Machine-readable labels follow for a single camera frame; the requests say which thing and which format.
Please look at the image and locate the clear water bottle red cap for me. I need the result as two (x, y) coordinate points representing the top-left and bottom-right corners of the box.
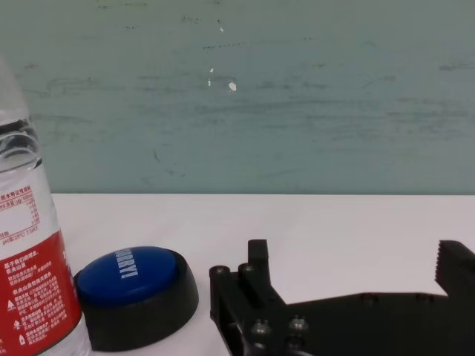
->
(0, 55), (93, 356)

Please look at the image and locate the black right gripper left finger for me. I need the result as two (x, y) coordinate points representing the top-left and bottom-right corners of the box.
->
(209, 239), (289, 356)

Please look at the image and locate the blue push button black base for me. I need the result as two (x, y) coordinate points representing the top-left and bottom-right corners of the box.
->
(73, 245), (200, 353)

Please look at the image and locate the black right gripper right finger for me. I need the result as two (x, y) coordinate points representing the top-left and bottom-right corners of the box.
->
(432, 240), (475, 298)

